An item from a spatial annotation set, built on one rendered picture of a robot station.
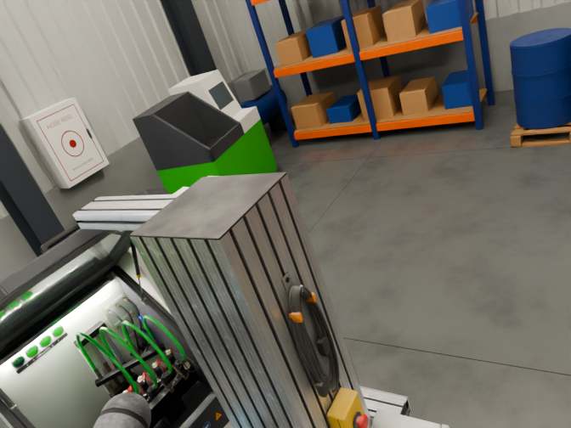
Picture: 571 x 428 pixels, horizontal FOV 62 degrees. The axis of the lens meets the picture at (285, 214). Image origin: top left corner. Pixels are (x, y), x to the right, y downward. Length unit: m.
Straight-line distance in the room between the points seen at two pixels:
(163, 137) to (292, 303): 4.74
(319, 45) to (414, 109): 1.54
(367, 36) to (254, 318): 5.79
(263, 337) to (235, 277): 0.15
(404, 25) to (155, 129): 3.22
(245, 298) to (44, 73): 5.80
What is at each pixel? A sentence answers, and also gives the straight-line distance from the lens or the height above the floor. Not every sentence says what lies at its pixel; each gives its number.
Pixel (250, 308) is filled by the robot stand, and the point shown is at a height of 1.87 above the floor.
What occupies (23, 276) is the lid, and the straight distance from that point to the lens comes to 1.33.
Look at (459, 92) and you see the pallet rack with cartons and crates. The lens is 6.46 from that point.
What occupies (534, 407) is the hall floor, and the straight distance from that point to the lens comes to 3.05.
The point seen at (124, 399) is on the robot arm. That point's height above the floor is 1.68.
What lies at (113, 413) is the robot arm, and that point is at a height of 1.68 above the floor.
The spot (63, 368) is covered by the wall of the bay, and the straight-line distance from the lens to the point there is 2.37.
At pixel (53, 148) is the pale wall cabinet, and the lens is 6.18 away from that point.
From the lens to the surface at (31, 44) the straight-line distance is 6.55.
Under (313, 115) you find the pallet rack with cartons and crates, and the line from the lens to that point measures 7.20.
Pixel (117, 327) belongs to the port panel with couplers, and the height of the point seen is 1.21.
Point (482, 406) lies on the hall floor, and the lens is 3.05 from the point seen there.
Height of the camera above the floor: 2.39
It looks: 26 degrees down
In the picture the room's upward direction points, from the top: 20 degrees counter-clockwise
